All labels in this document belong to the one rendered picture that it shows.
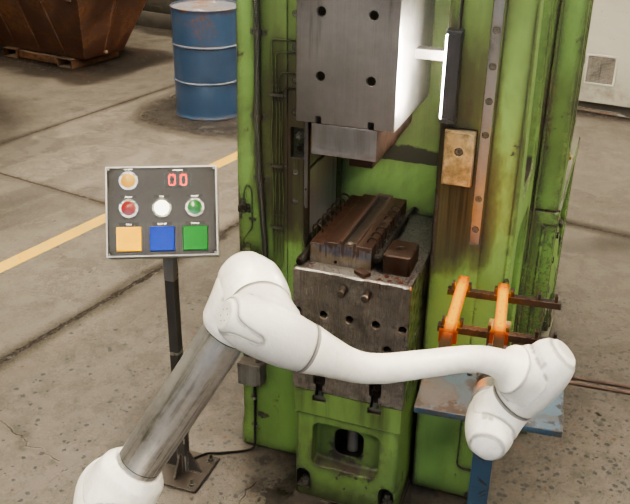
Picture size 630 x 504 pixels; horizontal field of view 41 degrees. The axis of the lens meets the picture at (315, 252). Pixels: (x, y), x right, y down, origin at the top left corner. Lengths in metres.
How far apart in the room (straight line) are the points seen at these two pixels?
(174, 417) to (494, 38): 1.35
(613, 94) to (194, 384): 6.29
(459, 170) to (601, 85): 5.23
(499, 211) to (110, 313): 2.29
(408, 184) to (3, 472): 1.81
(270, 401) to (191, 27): 4.29
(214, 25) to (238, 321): 5.51
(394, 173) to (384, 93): 0.64
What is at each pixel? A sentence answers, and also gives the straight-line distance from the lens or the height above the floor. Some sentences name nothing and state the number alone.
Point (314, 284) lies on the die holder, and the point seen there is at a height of 0.87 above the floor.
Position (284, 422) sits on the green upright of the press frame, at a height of 0.15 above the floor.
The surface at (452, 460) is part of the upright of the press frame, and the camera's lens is 3.11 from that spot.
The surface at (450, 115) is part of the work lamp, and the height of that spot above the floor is 1.40.
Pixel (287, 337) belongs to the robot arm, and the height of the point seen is 1.29.
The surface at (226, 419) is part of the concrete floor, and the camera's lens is 3.52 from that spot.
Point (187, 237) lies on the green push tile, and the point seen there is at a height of 1.01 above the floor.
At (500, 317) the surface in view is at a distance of 2.29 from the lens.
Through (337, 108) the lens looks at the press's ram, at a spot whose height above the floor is 1.42.
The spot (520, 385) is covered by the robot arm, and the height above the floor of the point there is 1.14.
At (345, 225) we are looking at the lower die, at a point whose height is 0.99.
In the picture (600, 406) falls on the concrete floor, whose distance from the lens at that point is 3.80.
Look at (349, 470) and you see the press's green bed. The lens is 3.03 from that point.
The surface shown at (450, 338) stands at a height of 0.98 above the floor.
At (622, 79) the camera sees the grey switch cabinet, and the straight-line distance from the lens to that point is 7.69.
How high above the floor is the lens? 2.12
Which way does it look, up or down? 26 degrees down
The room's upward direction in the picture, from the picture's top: 1 degrees clockwise
